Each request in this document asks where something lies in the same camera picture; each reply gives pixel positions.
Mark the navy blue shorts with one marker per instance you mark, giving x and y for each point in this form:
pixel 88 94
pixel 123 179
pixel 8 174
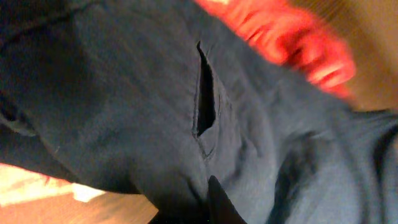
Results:
pixel 155 97

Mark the red t-shirt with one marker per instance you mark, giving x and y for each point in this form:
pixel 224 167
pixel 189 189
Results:
pixel 290 36

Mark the white garment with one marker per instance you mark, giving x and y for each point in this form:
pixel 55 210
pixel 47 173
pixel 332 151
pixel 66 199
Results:
pixel 21 186

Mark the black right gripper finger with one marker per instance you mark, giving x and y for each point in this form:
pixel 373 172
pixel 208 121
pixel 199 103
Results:
pixel 221 209

